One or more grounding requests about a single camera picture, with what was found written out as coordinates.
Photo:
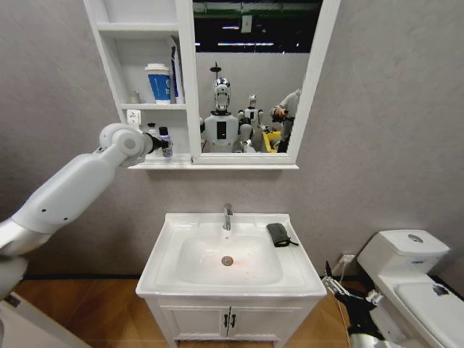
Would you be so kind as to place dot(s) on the tall white and blue tube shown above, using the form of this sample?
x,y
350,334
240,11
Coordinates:
x,y
177,76

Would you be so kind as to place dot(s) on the chrome faucet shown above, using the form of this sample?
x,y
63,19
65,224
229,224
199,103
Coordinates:
x,y
227,217

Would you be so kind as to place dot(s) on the white toilet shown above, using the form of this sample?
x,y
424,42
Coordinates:
x,y
409,290

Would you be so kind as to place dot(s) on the blue and white paper cup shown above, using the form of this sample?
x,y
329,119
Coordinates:
x,y
158,84

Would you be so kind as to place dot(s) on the white framed mirror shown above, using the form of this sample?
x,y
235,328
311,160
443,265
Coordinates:
x,y
253,72

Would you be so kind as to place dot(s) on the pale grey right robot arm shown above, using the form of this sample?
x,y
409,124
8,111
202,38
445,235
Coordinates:
x,y
364,341

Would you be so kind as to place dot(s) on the white bottle with black cap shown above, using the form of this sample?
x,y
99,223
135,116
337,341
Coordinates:
x,y
151,129

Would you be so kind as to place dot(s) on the chrome toilet flush button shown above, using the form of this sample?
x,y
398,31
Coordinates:
x,y
415,238

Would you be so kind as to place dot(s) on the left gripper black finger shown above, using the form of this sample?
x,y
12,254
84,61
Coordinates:
x,y
166,144

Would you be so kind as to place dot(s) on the dark grey folded towel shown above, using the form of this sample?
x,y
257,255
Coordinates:
x,y
278,233

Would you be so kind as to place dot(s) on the white slanted panel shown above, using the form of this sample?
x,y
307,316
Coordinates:
x,y
40,322

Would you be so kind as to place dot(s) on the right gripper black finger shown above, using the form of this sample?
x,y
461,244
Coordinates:
x,y
331,283
375,298

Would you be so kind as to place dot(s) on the white wall cabinet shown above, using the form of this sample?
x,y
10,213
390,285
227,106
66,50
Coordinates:
x,y
108,47

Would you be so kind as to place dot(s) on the small pale jar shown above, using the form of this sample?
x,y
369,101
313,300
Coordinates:
x,y
135,98

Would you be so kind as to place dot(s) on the white vanity cabinet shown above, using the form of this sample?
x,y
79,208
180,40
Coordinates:
x,y
195,322

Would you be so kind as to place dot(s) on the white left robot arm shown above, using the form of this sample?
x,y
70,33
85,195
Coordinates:
x,y
69,188

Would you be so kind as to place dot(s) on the purple label shampoo bottle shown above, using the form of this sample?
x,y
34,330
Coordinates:
x,y
164,131

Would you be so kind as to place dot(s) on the white socket in cabinet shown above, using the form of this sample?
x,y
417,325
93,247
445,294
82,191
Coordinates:
x,y
133,116

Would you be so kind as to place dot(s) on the round metal drain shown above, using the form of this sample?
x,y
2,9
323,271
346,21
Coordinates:
x,y
227,260

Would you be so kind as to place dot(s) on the white ceramic washbasin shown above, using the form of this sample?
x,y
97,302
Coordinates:
x,y
203,275

